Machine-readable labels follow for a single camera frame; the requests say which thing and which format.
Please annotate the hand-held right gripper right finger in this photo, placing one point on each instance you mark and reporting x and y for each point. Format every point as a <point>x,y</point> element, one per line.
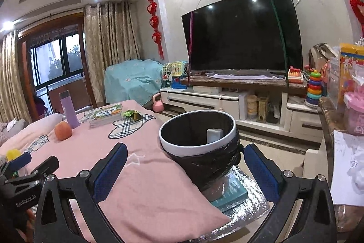
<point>261,173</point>

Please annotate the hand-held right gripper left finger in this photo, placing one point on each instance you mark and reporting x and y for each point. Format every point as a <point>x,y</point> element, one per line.
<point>109,173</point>

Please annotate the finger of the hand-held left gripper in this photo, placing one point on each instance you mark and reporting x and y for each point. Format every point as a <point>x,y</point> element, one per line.
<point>17,162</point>
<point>37,170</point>

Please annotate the yellow spiky ball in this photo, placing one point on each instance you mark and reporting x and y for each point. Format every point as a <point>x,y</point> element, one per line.
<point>13,154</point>

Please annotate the teal box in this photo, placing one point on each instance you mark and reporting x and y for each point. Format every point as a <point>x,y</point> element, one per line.
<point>233,194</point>

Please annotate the pink covered sofa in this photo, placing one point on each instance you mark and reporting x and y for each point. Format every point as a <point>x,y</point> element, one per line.
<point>31,129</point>

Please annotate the silver foil mat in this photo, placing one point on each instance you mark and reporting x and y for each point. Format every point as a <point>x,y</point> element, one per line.
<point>250,213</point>

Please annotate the orange peach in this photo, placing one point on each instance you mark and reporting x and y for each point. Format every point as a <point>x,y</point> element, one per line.
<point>63,131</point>

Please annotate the black bin bag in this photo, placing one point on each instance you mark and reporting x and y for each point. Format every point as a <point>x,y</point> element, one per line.
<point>210,171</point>

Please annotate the green snack packet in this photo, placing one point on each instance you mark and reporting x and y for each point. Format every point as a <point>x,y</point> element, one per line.
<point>132,115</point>

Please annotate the tan box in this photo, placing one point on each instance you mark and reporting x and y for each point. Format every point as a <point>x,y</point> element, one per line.
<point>263,109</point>

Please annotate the yellow plastic jar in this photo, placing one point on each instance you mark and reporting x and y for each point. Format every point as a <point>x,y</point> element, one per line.
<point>251,107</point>

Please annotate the purple bottle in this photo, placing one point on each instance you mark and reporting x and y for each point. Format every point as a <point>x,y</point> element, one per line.
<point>69,110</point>

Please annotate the pink kettlebell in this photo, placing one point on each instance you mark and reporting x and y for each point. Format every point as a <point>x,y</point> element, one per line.
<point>157,105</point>

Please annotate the beige patterned curtain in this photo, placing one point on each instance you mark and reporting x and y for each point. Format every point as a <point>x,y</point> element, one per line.
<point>11,78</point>
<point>113,41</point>

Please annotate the white paper sheet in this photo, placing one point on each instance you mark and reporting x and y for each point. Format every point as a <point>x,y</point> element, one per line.
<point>345,163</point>

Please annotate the brown marble side table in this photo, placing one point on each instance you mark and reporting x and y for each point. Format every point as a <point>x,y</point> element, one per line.
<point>327,117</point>

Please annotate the white TV cabinet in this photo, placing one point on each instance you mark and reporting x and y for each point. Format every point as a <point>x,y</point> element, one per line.
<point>199,103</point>

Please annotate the teal floral furniture cover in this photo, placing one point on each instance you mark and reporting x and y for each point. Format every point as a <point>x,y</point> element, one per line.
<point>130,80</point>

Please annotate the red toy telephone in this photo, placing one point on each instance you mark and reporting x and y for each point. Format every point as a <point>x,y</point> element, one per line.
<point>295,75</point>

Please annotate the balcony glass door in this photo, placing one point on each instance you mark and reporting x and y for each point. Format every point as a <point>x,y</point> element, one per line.
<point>57,60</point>

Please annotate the pink plastic container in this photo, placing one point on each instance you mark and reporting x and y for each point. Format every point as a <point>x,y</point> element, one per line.
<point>354,115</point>

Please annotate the colourful toy phone set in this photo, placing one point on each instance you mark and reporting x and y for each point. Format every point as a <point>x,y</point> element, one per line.
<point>176,73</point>

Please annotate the beige bag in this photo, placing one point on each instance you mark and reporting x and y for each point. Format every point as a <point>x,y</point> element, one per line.
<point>321,56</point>

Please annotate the yellow toy package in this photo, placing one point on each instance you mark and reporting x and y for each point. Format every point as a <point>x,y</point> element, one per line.
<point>351,69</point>

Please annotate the black television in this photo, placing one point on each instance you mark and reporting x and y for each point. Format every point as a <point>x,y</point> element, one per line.
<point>241,35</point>

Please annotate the red hanging heart decoration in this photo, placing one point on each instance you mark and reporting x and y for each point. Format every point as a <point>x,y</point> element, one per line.
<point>354,1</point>
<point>155,21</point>

